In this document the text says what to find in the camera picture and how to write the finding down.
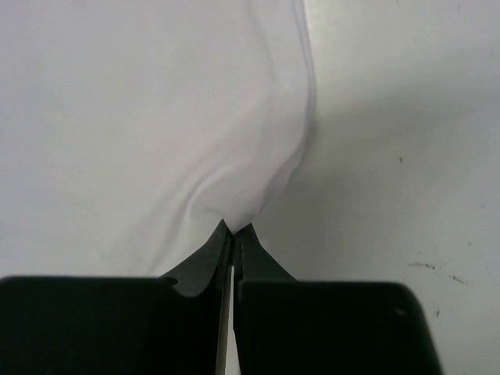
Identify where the white t-shirt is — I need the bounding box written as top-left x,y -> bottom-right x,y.
1,1 -> 314,276

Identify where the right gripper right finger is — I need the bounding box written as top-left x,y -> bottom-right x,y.
234,226 -> 442,374

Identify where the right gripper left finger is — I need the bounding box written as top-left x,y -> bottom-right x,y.
1,223 -> 231,374

